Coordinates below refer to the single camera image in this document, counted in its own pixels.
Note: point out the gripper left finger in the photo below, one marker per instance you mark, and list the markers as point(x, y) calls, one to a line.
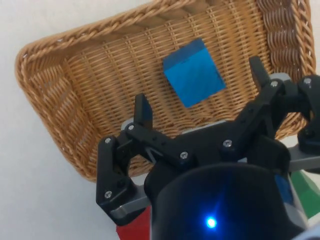
point(113, 180)

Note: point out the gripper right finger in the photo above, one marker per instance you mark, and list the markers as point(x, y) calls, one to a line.
point(257, 112)

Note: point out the blue cube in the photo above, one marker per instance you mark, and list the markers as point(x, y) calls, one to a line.
point(193, 75)

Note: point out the wicker basket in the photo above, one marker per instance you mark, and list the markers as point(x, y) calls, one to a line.
point(105, 82)

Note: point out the red block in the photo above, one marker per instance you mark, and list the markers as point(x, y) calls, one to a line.
point(135, 228)

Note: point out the green block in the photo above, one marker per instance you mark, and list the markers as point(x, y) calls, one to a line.
point(306, 190)

